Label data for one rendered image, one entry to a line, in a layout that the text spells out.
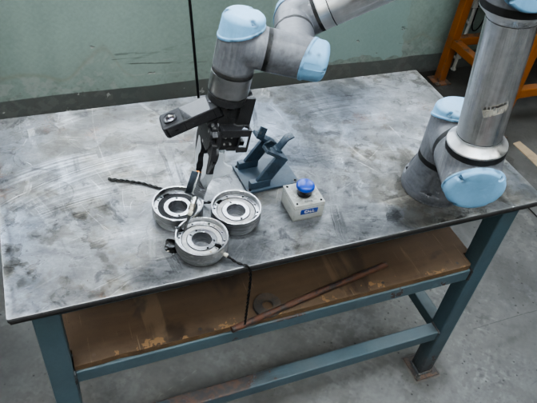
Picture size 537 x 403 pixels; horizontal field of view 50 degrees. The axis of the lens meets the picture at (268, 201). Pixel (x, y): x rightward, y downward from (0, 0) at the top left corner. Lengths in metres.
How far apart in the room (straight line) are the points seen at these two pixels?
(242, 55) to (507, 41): 0.43
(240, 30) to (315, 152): 0.54
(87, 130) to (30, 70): 1.35
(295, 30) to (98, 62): 1.86
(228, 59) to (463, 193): 0.52
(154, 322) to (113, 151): 0.41
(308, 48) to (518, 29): 0.33
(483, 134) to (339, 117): 0.54
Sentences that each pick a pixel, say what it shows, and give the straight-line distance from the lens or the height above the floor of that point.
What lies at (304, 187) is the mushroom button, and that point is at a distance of 1.23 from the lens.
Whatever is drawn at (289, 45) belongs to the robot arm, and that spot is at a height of 1.21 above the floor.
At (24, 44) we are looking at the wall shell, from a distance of 2.75.
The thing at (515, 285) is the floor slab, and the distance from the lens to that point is 2.48.
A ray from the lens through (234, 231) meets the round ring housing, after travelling 1.19.
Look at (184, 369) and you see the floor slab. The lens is 1.95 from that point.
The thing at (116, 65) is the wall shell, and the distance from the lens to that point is 2.84.
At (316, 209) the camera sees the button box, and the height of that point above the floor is 0.82.
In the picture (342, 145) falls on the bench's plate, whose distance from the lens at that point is 1.49.
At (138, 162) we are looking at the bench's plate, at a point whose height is 0.80.
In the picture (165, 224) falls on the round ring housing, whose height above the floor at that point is 0.82.
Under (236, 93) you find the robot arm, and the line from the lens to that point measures 1.04.
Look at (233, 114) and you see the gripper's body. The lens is 1.10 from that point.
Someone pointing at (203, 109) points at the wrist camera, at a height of 1.07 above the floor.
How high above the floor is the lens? 1.68
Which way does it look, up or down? 43 degrees down
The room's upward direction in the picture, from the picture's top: 8 degrees clockwise
